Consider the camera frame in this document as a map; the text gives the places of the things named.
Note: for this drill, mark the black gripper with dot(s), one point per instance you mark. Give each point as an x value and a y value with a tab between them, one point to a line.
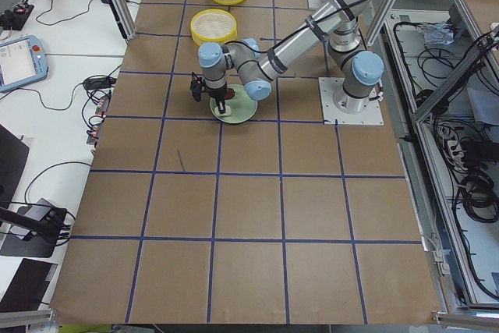
218	94

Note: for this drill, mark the white steamed bun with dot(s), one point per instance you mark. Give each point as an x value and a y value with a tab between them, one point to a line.
225	113

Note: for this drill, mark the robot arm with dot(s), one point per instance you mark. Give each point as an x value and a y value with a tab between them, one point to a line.
335	23

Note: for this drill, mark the middle yellow bamboo steamer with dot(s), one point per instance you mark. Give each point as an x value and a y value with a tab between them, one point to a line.
213	25

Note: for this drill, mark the brown steamed bun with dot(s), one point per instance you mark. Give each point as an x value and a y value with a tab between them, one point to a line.
230	94

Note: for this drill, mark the light green plate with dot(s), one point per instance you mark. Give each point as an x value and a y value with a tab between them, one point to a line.
242	106

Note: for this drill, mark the teach pendant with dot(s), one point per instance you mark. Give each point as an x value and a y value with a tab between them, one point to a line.
23	61

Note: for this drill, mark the black laptop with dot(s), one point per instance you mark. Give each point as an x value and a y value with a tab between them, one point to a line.
14	155

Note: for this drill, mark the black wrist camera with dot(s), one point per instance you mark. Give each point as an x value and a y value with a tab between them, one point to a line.
196	86

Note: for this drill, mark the black camera stand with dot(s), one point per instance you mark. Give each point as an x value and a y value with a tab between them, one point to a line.
35	229

